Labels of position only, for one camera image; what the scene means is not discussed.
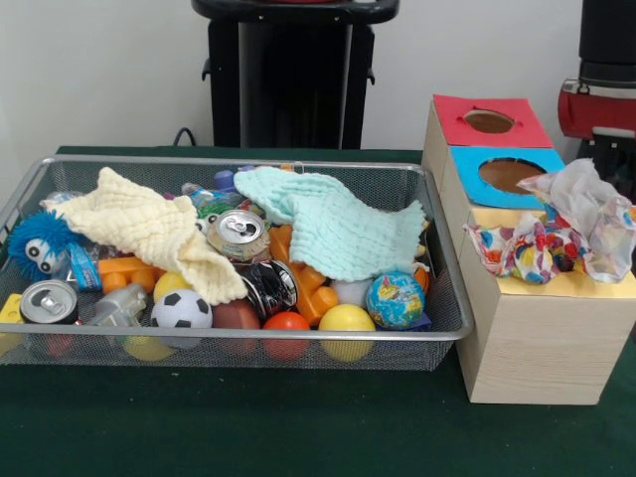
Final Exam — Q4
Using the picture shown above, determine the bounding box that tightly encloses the yellow ball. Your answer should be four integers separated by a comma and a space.
318, 303, 378, 363

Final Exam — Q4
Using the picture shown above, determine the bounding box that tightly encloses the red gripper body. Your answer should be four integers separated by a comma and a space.
556, 90, 636, 142

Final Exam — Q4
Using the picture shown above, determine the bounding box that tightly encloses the crushed black drink can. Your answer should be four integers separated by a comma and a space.
242, 260, 299, 319

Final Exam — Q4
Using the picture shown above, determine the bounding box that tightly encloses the orange ball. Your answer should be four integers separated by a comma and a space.
261, 311, 312, 362

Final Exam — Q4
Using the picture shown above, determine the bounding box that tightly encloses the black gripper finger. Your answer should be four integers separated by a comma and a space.
598, 138, 623, 186

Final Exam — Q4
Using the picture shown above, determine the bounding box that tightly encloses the blue spiky toy with eyes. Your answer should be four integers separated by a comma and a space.
7, 209, 77, 284

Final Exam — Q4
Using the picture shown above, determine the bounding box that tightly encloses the wooden box with three holes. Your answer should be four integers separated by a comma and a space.
420, 93, 636, 406

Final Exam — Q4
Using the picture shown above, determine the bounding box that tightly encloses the dark green tablecloth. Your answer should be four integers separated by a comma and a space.
0, 144, 636, 477

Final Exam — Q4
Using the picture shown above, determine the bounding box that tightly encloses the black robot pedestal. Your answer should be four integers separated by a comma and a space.
191, 0, 401, 150

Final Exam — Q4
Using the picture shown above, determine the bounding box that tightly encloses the shallow wire mesh bin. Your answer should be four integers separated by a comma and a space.
0, 154, 473, 372

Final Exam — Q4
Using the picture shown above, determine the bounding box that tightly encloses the colourful spotted cloth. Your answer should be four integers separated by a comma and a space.
462, 157, 636, 285

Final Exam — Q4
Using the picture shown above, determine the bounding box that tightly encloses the globe print ball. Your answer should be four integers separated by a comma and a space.
366, 271, 426, 331

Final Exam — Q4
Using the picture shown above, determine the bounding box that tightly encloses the small soccer ball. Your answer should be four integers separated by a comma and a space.
150, 289, 214, 349

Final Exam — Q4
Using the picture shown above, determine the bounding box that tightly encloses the green label drink can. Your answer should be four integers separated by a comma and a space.
206, 209, 272, 262

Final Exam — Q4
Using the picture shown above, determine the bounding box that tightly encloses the cream waffle cloth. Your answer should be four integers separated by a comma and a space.
42, 167, 248, 305

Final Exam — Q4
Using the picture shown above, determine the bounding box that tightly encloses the black cable loop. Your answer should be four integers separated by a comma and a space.
171, 126, 201, 148

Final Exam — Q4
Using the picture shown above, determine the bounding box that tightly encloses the mint green waffle cloth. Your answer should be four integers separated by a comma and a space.
233, 166, 427, 280

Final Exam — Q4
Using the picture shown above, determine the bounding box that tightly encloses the silver top drink can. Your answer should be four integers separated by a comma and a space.
19, 279, 80, 325

